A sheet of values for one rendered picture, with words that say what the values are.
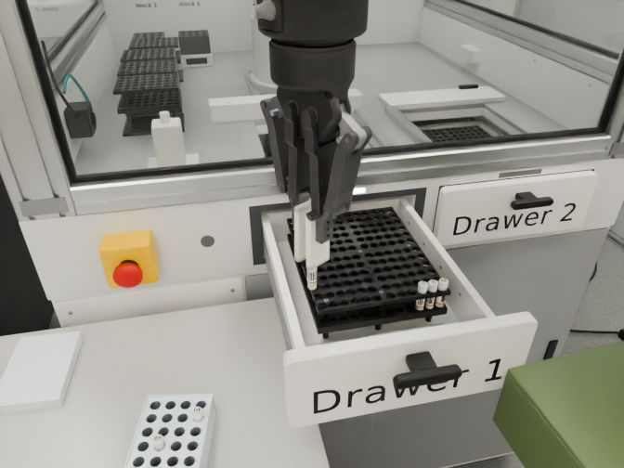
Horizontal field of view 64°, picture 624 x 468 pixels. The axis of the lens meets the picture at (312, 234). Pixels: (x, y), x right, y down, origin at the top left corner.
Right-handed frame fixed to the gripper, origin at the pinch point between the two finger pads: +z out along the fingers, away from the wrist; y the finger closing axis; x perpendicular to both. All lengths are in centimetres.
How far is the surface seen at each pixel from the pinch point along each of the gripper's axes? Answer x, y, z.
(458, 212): 36.7, -3.4, 13.7
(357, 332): 7.1, 1.3, 18.6
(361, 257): 13.5, -4.3, 12.2
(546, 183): 50, 4, 10
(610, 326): 144, 8, 102
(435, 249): 24.1, 0.9, 13.1
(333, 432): 20, -15, 70
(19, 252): -11, -125, 63
